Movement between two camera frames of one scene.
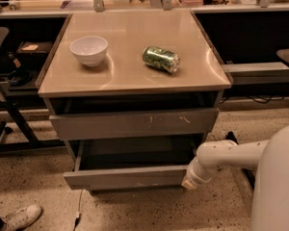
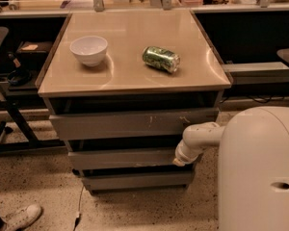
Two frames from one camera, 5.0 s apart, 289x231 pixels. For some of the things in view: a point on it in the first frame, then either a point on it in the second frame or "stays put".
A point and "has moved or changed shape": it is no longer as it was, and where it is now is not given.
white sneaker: [20, 219] stays put
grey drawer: [129, 164] has moved or changed shape
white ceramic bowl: [90, 50] stays put
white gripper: [194, 177] → [182, 156]
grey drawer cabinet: [133, 93] stays put
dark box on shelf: [34, 54] stays put
